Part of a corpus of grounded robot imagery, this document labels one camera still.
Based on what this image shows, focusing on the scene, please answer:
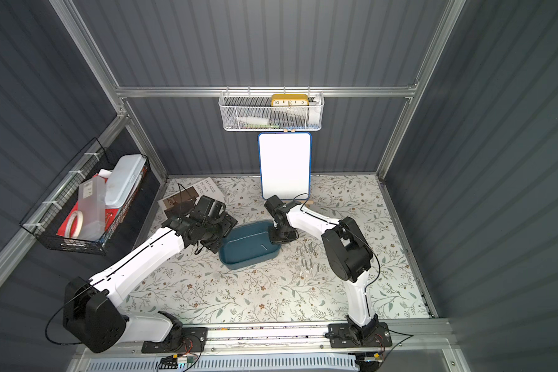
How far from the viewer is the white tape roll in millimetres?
630

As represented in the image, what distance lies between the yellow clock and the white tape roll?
717 millimetres

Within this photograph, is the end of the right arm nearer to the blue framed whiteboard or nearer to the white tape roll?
the blue framed whiteboard

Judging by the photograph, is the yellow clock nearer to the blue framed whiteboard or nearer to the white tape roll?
the blue framed whiteboard

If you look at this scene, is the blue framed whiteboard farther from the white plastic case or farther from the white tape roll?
the white tape roll

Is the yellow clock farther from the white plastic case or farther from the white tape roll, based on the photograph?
the white tape roll

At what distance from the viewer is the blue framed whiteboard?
90 cm

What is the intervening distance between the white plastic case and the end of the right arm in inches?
17.6

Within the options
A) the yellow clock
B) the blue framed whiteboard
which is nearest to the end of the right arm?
the blue framed whiteboard

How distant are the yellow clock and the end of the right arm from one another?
373mm

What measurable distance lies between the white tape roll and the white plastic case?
7 cm

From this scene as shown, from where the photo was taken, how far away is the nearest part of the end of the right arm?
705mm

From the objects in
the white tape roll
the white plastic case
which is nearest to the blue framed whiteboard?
the white plastic case

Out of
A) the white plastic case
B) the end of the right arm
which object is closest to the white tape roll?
the white plastic case

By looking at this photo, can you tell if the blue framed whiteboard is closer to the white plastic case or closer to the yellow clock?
the yellow clock
